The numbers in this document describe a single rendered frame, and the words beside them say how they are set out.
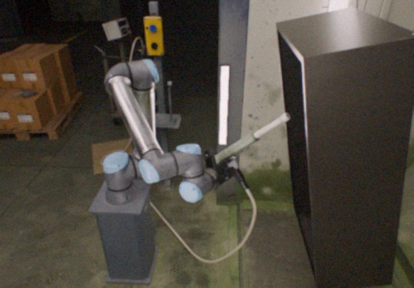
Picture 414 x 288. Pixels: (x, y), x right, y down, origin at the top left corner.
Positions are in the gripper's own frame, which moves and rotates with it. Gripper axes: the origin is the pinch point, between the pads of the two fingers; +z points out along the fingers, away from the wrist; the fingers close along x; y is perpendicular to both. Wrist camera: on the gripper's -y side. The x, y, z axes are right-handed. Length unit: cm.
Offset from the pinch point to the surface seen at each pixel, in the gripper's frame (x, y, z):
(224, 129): -42, -21, 76
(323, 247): 12, 56, 6
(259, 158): -44, 13, 97
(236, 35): 10, -65, 69
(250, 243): -71, 61, 64
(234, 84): -14, -42, 75
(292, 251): -50, 81, 73
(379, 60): 74, -1, -8
